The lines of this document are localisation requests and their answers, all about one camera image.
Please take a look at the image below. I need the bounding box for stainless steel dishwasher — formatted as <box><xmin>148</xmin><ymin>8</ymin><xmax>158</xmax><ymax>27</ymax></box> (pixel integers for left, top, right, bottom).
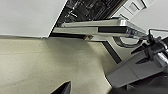
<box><xmin>49</xmin><ymin>0</ymin><xmax>149</xmax><ymax>48</ymax></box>

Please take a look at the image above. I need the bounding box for white drawer unit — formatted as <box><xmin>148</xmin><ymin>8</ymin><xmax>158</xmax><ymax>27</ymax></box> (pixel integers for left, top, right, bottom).
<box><xmin>111</xmin><ymin>0</ymin><xmax>168</xmax><ymax>34</ymax></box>

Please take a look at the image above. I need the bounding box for white two-door sink cabinet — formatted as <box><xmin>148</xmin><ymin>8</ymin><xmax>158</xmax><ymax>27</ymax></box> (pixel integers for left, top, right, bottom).
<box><xmin>0</xmin><ymin>0</ymin><xmax>68</xmax><ymax>38</ymax></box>

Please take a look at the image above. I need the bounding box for dishwasher wire rack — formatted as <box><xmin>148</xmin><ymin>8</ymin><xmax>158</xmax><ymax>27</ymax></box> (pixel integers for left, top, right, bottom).
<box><xmin>64</xmin><ymin>0</ymin><xmax>118</xmax><ymax>25</ymax></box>

